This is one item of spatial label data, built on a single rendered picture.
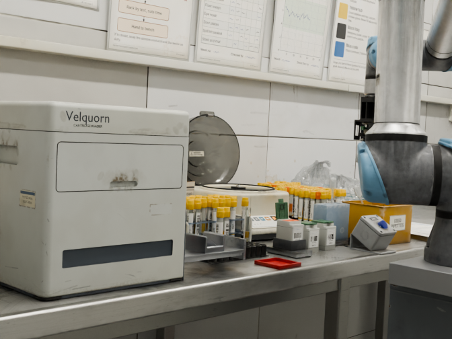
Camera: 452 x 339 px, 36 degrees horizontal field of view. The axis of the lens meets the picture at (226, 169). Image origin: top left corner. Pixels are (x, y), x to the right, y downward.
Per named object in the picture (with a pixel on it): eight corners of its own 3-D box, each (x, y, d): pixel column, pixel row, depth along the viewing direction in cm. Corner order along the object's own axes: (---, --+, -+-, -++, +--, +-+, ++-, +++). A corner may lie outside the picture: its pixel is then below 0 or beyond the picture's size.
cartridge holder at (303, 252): (296, 259, 151) (296, 242, 150) (266, 252, 157) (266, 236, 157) (312, 256, 154) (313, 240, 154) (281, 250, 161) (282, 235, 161)
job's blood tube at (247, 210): (245, 253, 153) (248, 208, 152) (241, 251, 153) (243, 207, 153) (249, 252, 154) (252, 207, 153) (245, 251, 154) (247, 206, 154)
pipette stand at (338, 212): (329, 247, 169) (332, 206, 168) (306, 243, 174) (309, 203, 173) (352, 243, 176) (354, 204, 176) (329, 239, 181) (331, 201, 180)
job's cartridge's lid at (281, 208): (276, 198, 156) (274, 198, 156) (277, 220, 155) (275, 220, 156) (288, 198, 158) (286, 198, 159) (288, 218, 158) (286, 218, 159)
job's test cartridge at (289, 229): (290, 250, 153) (292, 222, 152) (274, 247, 156) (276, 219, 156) (303, 249, 155) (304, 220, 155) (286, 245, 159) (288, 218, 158)
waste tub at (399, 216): (381, 246, 174) (383, 206, 174) (339, 238, 184) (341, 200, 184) (411, 242, 183) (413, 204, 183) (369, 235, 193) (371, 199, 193)
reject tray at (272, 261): (279, 270, 137) (279, 266, 137) (253, 264, 142) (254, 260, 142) (300, 266, 142) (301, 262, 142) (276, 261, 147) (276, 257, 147)
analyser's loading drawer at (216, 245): (165, 270, 122) (166, 241, 121) (141, 264, 126) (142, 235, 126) (245, 259, 136) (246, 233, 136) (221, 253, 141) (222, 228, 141)
